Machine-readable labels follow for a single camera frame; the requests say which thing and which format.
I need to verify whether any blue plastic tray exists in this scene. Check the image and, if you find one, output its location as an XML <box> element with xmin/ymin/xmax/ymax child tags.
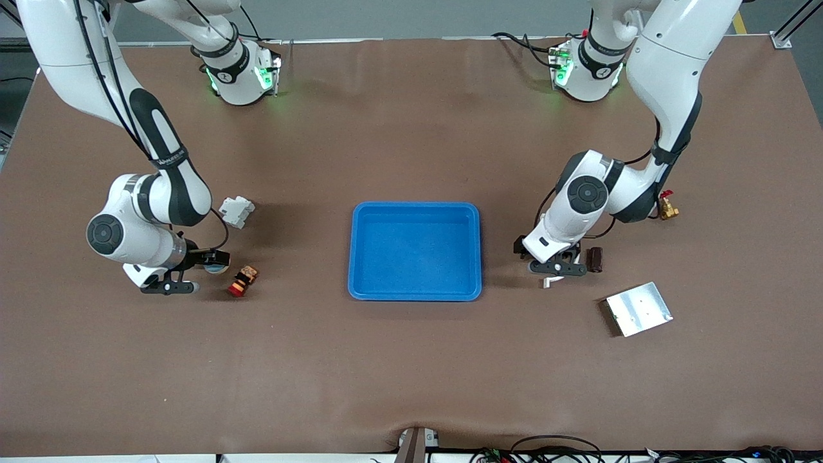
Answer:
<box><xmin>348</xmin><ymin>201</ymin><xmax>483</xmax><ymax>302</ymax></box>

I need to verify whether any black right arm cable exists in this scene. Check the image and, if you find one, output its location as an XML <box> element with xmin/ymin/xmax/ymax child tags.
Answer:
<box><xmin>72</xmin><ymin>0</ymin><xmax>230</xmax><ymax>253</ymax></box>

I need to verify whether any black cable bundle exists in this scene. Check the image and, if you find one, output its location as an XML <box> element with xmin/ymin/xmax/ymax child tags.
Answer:
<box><xmin>643</xmin><ymin>444</ymin><xmax>798</xmax><ymax>463</ymax></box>

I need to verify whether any silver metal plate box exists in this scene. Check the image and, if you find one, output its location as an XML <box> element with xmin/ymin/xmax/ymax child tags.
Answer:
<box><xmin>602</xmin><ymin>282</ymin><xmax>674</xmax><ymax>338</ymax></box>

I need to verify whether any grey metal mount bracket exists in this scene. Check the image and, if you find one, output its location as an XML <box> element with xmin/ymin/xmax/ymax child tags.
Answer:
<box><xmin>395</xmin><ymin>426</ymin><xmax>439</xmax><ymax>463</ymax></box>

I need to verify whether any aluminium frame post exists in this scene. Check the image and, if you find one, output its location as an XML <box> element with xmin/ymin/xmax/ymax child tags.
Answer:
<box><xmin>770</xmin><ymin>0</ymin><xmax>823</xmax><ymax>50</ymax></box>

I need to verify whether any thin black base cable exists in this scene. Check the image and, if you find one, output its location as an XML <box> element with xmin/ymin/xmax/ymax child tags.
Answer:
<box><xmin>237</xmin><ymin>0</ymin><xmax>262</xmax><ymax>41</ymax></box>

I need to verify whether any white circuit breaker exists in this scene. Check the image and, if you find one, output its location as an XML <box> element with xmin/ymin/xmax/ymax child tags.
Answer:
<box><xmin>219</xmin><ymin>195</ymin><xmax>257</xmax><ymax>230</ymax></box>

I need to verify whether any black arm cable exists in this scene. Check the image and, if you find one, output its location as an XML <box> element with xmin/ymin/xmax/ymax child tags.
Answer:
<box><xmin>532</xmin><ymin>116</ymin><xmax>663</xmax><ymax>235</ymax></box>
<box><xmin>72</xmin><ymin>0</ymin><xmax>230</xmax><ymax>253</ymax></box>

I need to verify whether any brown table mat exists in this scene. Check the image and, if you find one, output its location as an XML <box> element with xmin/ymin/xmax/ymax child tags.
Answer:
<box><xmin>0</xmin><ymin>35</ymin><xmax>823</xmax><ymax>458</ymax></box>

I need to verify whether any thick black base cable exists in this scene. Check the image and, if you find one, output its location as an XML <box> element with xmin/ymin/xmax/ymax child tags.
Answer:
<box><xmin>492</xmin><ymin>31</ymin><xmax>560</xmax><ymax>69</ymax></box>

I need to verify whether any black cable loop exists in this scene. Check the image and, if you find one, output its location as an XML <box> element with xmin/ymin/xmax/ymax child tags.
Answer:
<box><xmin>473</xmin><ymin>435</ymin><xmax>605</xmax><ymax>463</ymax></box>

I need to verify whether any red emergency button orange base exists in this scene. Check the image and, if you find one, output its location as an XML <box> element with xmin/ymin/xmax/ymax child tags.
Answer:
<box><xmin>227</xmin><ymin>266</ymin><xmax>258</xmax><ymax>298</ymax></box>

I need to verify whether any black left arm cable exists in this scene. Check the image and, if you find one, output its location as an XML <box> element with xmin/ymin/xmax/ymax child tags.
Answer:
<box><xmin>532</xmin><ymin>116</ymin><xmax>663</xmax><ymax>235</ymax></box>

